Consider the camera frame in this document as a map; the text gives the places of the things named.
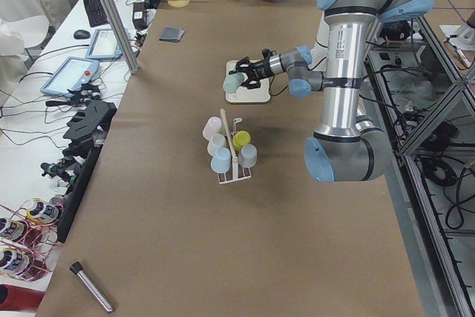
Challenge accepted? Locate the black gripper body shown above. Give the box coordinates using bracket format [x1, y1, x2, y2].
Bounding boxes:
[253, 56, 274, 79]

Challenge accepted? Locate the black computer mouse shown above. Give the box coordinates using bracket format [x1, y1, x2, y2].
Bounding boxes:
[73, 29, 91, 39]

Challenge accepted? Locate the cream white cup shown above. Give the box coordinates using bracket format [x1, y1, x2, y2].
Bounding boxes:
[207, 133, 227, 157]

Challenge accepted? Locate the cream rabbit print tray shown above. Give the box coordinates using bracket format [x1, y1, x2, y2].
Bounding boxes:
[225, 60, 270, 104]

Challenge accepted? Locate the light blue cup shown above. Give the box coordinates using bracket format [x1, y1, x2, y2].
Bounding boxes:
[211, 147, 232, 174]

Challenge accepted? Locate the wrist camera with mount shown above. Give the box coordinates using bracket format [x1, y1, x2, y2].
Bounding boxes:
[261, 48, 272, 59]

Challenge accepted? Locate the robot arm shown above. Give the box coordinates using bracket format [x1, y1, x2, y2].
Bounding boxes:
[223, 0, 435, 182]

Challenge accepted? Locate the grey folded cloth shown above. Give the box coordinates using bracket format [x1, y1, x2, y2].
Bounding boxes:
[159, 27, 185, 42]

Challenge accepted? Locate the grey cup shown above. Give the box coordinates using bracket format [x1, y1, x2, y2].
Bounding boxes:
[238, 144, 258, 169]

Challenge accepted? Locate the blue teach pendant near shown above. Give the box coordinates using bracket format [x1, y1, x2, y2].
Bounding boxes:
[40, 56, 100, 97]

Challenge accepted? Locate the pink cup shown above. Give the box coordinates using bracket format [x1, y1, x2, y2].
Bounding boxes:
[202, 117, 223, 141]

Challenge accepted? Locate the metal tube with black cap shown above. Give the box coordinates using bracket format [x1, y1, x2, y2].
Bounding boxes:
[70, 261, 114, 313]

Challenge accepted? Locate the black tool holder stand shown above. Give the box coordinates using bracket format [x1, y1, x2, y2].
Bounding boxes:
[56, 100, 117, 243]

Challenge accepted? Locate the aluminium frame post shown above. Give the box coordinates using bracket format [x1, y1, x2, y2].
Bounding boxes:
[100, 0, 139, 75]

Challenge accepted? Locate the green cup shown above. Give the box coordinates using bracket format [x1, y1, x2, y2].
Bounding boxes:
[222, 73, 245, 94]

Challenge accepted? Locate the blue teach pendant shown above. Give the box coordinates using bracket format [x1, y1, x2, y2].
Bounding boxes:
[85, 28, 122, 61]
[40, 56, 100, 97]

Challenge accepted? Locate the blue teach pendant far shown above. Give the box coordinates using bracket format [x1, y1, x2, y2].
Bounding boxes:
[85, 28, 122, 61]

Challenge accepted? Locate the yellow cup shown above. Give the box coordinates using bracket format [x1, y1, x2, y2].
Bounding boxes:
[232, 131, 252, 151]

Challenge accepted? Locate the white wire cup rack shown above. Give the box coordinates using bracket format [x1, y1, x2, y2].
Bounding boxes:
[217, 108, 252, 185]

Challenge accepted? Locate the black keyboard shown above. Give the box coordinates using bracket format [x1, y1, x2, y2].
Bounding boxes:
[83, 0, 108, 27]

